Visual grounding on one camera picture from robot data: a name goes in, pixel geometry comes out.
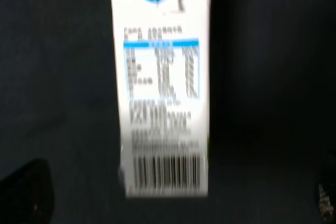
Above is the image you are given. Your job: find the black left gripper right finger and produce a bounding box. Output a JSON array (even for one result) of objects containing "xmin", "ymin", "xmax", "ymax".
[{"xmin": 314, "ymin": 150, "xmax": 335, "ymax": 223}]

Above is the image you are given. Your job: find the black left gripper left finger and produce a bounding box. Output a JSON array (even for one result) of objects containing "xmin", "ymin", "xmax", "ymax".
[{"xmin": 1, "ymin": 158, "xmax": 55, "ymax": 223}]

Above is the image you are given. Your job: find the white blue milk carton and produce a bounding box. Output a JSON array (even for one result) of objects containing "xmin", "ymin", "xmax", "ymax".
[{"xmin": 111, "ymin": 0, "xmax": 211, "ymax": 197}]

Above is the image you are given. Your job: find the black tablecloth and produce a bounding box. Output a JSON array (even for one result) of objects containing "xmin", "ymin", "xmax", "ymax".
[{"xmin": 1, "ymin": 0, "xmax": 335, "ymax": 223}]

